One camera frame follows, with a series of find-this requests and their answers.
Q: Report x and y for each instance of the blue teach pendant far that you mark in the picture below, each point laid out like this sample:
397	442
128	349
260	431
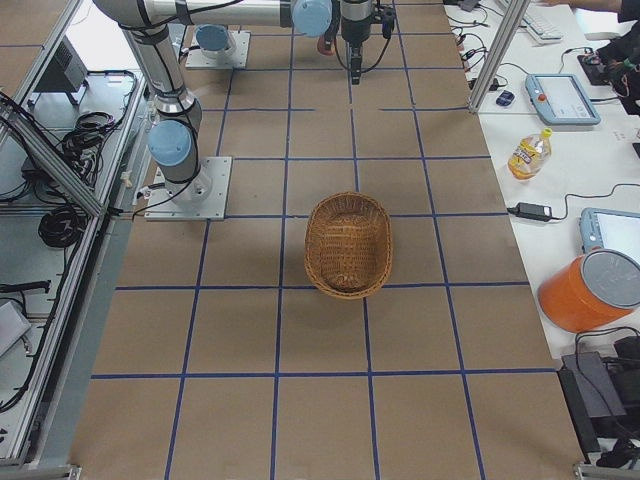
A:
560	100

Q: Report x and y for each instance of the blue teach pendant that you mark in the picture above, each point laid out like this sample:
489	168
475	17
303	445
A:
560	100
610	229

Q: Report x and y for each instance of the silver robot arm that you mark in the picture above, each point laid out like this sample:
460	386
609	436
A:
145	26
214	40

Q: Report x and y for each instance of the blue teach pendant near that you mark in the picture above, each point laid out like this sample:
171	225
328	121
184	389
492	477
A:
610	229

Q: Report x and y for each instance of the black power adapter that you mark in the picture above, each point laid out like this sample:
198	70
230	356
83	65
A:
531	211

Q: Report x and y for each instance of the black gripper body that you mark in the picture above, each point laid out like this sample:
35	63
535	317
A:
355	26

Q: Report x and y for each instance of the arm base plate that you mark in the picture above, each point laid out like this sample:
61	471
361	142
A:
204	198
196	60

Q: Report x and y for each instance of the aluminium frame post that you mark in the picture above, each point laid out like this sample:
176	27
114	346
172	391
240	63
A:
499	46

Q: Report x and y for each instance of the orange cylindrical container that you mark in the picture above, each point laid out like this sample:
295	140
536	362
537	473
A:
595	289

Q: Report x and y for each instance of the red apple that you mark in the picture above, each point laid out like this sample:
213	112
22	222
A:
325	47

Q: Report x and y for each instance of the brown wicker basket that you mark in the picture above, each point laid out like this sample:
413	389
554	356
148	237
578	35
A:
348	246

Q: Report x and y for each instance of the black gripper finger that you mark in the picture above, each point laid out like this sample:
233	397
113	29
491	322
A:
358	64
352	64

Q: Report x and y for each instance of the blue computer mouse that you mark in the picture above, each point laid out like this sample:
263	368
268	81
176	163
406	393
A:
505	98

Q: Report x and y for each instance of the white keyboard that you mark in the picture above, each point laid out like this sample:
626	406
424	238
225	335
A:
539	28

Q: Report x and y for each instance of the yellow drink bottle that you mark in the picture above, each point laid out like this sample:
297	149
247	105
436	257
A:
530	155

